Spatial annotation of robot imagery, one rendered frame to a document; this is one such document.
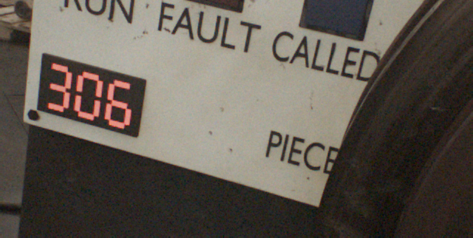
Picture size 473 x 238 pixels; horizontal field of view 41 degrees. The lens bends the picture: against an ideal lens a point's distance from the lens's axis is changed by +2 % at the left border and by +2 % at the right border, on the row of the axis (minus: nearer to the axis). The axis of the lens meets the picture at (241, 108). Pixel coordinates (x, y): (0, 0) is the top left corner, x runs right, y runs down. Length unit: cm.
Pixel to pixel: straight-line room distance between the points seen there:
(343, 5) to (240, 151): 12
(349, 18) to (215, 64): 10
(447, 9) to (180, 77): 22
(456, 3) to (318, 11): 15
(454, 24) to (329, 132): 17
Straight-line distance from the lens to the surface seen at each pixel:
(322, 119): 42
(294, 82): 42
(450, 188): 27
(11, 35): 484
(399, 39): 34
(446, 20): 27
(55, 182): 53
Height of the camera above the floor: 125
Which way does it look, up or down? 18 degrees down
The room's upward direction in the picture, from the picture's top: 11 degrees clockwise
